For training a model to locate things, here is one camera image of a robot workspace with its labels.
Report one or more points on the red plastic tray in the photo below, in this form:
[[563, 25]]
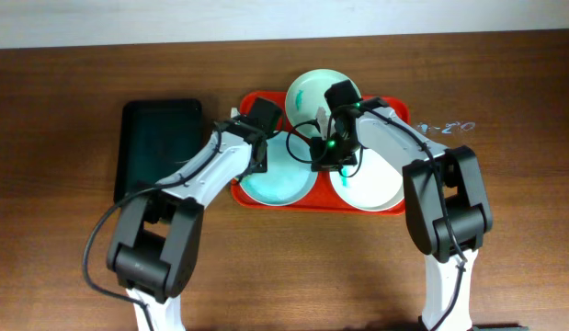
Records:
[[322, 197]]

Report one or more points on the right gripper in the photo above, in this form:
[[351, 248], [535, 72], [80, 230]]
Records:
[[328, 162]]

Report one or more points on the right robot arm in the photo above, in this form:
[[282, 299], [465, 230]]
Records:
[[446, 206]]

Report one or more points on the white plate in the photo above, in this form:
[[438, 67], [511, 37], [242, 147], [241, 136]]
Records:
[[375, 186]]

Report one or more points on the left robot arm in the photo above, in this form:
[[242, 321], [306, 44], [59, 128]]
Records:
[[154, 248]]

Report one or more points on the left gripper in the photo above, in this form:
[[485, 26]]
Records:
[[259, 162]]

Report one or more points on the black rectangular tray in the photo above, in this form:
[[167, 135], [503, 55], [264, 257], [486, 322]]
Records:
[[157, 137]]

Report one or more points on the mint green plate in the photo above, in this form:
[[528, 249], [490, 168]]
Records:
[[306, 95]]

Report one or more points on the light blue plate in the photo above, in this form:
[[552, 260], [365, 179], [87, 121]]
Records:
[[286, 180]]

